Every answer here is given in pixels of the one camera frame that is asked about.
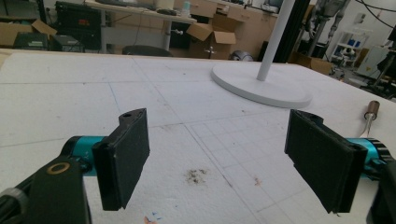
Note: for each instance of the black case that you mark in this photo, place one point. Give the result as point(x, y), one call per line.
point(31, 41)

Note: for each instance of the grey equipment box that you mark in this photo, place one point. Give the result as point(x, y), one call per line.
point(67, 43)

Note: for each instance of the open cardboard box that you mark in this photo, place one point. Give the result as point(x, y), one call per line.
point(211, 37)

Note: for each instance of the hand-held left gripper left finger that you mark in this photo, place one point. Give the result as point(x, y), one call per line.
point(121, 161)

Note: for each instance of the black metal post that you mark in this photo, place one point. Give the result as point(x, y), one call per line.
point(292, 34)

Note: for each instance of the white desk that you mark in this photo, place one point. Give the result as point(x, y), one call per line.
point(140, 14)

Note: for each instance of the dark chair back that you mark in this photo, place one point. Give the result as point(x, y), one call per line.
point(146, 51)

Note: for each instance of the low cardboard box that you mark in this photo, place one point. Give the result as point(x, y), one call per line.
point(314, 63)

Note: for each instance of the white cabinet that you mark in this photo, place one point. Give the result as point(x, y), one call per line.
point(372, 62)

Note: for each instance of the grey rounded helmet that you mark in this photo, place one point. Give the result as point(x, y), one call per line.
point(241, 56)

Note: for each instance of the flat-flapped cardboard box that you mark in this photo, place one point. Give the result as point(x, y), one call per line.
point(15, 32)

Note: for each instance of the white shelf unit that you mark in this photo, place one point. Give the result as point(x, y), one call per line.
point(350, 46)

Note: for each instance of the white round-base stand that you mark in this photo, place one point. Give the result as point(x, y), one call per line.
point(261, 84)

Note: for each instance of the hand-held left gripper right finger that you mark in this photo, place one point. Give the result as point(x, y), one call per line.
point(323, 158)

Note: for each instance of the pale plastic bottle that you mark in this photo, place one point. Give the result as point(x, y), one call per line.
point(186, 9)

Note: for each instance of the black equipment rack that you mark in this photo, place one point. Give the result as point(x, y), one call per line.
point(77, 25)

